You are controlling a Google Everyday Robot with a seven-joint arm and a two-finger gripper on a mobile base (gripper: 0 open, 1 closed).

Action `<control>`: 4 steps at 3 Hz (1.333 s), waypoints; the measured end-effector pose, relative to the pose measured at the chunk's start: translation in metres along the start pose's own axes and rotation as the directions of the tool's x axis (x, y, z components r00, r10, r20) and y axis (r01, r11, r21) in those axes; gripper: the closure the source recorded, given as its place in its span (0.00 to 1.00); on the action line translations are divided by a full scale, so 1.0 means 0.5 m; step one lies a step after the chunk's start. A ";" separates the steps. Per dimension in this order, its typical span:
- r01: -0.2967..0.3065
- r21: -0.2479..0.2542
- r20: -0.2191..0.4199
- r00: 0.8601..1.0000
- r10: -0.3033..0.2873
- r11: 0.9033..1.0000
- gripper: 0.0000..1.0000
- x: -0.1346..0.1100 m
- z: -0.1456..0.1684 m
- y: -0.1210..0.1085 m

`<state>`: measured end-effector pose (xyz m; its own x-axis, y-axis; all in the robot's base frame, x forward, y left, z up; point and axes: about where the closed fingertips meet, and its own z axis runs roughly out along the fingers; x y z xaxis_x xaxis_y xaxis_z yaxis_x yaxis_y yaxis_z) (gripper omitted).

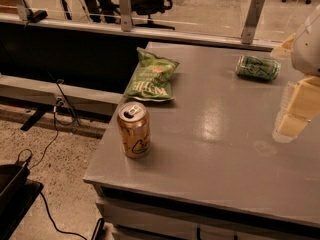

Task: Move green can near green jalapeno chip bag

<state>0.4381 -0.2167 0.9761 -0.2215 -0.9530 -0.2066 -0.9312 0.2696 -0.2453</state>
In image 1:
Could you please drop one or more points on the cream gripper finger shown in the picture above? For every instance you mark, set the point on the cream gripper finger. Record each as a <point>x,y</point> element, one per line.
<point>283,51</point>
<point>300,103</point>

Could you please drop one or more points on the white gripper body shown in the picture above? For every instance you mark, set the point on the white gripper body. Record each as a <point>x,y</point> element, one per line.
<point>308,49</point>

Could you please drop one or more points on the black bin lower left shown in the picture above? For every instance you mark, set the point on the black bin lower left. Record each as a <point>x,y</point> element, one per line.
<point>17,195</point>

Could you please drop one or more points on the metal bracket centre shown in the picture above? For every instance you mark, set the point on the metal bracket centre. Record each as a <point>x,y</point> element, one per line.
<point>125,14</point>

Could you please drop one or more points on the orange soda can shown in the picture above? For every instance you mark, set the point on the orange soda can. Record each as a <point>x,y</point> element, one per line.
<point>134,128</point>

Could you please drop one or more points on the metal bracket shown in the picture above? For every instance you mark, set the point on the metal bracket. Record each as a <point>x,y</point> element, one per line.
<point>252,20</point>
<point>125,14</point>
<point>27,14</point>

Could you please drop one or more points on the metal bracket left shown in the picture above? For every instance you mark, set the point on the metal bracket left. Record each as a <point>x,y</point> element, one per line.
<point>27,14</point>

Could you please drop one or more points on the green soda can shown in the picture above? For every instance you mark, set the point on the green soda can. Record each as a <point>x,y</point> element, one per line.
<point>258,68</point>

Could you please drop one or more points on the green jalapeno chip bag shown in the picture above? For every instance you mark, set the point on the green jalapeno chip bag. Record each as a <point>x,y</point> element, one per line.
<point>151,81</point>

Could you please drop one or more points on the metal bracket right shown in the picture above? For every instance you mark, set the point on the metal bracket right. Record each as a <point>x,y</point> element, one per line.
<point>252,20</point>

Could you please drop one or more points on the black office chair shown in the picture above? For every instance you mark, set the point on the black office chair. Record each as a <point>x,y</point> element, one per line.
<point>149,7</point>

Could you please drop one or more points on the grey table drawer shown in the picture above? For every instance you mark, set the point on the grey table drawer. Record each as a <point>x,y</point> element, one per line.
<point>134,221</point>

